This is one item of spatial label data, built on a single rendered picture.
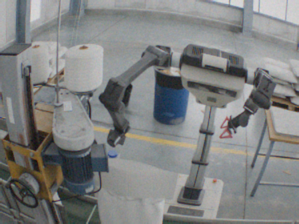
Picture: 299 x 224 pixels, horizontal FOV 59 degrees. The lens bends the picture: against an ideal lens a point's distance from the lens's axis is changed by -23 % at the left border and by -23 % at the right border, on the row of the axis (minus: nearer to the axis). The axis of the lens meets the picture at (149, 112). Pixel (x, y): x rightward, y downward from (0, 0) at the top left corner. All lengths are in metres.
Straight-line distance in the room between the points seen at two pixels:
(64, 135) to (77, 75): 0.23
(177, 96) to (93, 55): 2.66
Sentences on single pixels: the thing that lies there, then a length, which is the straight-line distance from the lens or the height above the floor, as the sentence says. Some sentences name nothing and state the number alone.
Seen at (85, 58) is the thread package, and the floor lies 1.67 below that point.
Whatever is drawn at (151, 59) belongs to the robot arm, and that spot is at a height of 1.52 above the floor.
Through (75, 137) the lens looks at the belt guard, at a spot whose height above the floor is 1.42.
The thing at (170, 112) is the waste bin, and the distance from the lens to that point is 3.89.
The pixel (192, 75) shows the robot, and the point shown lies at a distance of 1.79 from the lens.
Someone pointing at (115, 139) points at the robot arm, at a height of 1.07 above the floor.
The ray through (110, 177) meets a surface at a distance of 1.69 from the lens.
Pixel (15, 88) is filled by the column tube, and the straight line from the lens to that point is 1.16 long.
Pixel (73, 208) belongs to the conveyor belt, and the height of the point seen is 0.38.
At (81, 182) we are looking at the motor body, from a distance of 1.35.
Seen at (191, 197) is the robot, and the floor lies 0.33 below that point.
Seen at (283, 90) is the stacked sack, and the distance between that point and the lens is 4.86.
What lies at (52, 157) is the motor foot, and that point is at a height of 1.27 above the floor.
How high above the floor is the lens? 2.09
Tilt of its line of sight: 30 degrees down
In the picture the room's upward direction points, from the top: 4 degrees clockwise
